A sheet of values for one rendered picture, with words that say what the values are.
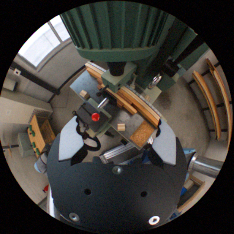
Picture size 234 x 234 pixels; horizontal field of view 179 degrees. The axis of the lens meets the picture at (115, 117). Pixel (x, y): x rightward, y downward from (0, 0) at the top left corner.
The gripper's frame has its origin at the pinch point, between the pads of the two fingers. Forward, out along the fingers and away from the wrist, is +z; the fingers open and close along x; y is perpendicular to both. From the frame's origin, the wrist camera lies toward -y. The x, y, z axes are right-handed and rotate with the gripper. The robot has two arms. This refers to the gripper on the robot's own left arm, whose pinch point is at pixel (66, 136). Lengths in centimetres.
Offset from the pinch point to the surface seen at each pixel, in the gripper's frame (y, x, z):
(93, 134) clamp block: -12.7, 12.8, 11.0
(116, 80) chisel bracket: -32.8, 8.3, 23.8
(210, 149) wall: -26, 349, 189
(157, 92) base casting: -23, 25, 61
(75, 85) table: -13.2, -19.3, 23.4
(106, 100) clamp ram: -20.6, 7.1, 24.4
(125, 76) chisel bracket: -34.3, 9.2, 27.1
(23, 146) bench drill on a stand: 99, -102, -123
